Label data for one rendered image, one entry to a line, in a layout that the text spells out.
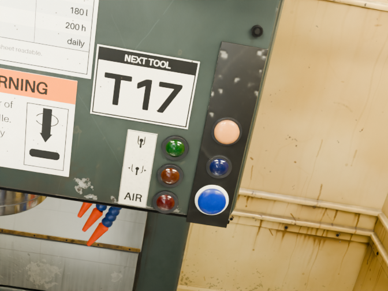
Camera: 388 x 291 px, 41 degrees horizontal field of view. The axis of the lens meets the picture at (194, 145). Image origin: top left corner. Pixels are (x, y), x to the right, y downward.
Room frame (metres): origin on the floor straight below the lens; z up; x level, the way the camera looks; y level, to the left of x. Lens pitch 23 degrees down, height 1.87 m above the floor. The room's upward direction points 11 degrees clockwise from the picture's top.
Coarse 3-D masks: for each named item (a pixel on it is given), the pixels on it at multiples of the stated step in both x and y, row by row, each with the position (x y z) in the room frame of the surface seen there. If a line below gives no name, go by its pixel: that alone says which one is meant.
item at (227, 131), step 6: (228, 120) 0.49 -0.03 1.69; (216, 126) 0.49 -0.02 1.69; (222, 126) 0.48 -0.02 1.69; (228, 126) 0.48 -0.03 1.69; (234, 126) 0.48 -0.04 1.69; (216, 132) 0.48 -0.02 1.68; (222, 132) 0.48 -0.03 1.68; (228, 132) 0.48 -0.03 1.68; (234, 132) 0.48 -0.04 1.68; (216, 138) 0.48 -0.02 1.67; (222, 138) 0.48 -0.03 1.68; (228, 138) 0.48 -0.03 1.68; (234, 138) 0.48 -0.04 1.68
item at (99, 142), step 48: (144, 0) 0.48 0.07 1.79; (192, 0) 0.49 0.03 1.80; (240, 0) 0.49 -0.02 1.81; (96, 48) 0.48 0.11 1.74; (144, 48) 0.48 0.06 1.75; (192, 48) 0.49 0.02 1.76; (96, 144) 0.48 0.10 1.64; (192, 144) 0.49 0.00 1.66; (48, 192) 0.48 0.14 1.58; (96, 192) 0.48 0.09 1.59
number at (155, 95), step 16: (144, 80) 0.48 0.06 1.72; (160, 80) 0.48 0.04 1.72; (176, 80) 0.49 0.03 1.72; (144, 96) 0.48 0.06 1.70; (160, 96) 0.49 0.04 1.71; (176, 96) 0.49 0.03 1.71; (128, 112) 0.48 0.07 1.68; (144, 112) 0.48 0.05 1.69; (160, 112) 0.49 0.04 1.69; (176, 112) 0.49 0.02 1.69
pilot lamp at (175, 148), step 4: (172, 140) 0.48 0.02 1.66; (176, 140) 0.48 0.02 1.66; (168, 144) 0.48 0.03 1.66; (172, 144) 0.48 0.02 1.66; (176, 144) 0.48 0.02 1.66; (180, 144) 0.48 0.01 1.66; (168, 148) 0.48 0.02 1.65; (172, 148) 0.48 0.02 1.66; (176, 148) 0.48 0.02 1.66; (180, 148) 0.48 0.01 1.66; (184, 148) 0.48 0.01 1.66; (168, 152) 0.48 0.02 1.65; (172, 152) 0.48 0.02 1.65; (176, 152) 0.48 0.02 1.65; (180, 152) 0.48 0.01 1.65; (172, 156) 0.48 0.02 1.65; (176, 156) 0.48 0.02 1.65
